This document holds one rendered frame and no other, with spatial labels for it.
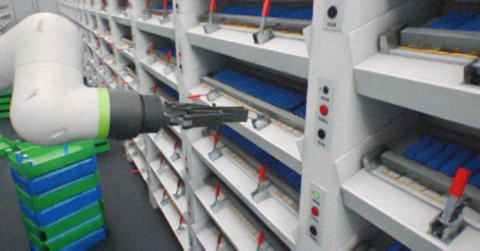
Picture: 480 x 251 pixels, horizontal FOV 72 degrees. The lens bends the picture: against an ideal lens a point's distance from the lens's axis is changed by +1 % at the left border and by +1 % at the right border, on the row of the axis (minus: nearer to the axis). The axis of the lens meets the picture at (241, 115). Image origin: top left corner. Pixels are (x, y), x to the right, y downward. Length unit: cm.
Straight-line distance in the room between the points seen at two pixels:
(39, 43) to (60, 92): 9
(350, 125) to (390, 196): 12
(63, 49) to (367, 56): 49
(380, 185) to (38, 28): 61
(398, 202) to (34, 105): 56
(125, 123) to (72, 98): 9
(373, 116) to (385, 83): 11
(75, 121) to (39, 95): 6
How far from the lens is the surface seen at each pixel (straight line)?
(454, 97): 44
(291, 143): 70
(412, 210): 54
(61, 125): 59
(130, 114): 61
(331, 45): 54
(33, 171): 166
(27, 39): 65
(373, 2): 53
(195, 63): 113
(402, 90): 48
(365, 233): 71
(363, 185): 58
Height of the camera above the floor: 119
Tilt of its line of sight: 19 degrees down
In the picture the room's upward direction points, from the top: straight up
